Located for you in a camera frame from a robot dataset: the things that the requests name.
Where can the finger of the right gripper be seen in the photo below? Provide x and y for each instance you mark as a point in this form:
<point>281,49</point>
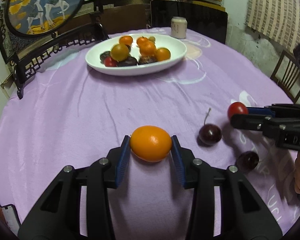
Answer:
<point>260,111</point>
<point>250,122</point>

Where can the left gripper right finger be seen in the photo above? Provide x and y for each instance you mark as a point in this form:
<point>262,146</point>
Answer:
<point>224,205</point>

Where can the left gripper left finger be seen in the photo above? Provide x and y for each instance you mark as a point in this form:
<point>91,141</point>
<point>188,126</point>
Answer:
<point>75,205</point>

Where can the red cherry tomato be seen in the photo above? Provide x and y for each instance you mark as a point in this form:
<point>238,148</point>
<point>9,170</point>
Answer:
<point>236,108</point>

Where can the dark red cherry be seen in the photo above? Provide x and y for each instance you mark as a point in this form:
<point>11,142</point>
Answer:
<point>247,161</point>
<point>209,134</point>

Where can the yellow orange kumquat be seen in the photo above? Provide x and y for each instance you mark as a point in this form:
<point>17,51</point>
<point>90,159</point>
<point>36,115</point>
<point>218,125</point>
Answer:
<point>150,143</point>

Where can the yellow cherry tomato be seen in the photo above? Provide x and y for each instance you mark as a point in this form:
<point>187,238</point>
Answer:
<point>119,52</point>

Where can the large dark water chestnut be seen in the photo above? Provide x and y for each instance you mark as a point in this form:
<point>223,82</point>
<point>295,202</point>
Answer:
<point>147,60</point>

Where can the small orange kumquat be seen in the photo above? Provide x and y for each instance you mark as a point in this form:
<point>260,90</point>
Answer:
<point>126,40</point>

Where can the wooden chair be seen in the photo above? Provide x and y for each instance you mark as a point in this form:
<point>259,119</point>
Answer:
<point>286,74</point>

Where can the purple tablecloth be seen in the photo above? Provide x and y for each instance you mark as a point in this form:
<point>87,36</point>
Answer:
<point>72,114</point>

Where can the white oval plate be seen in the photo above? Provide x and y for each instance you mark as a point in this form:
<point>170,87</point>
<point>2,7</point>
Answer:
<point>136,54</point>

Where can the checked curtain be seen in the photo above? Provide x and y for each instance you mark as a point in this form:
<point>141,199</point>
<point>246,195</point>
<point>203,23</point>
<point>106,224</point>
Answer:
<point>277,19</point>

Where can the white ceramic cup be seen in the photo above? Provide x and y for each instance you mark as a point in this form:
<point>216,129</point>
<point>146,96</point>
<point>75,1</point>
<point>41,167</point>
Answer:
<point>178,27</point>

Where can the black carved wooden stand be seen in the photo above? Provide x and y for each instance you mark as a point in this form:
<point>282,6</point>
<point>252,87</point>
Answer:
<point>25,67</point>

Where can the round deer painting screen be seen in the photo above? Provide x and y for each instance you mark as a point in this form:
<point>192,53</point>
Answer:
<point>35,18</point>

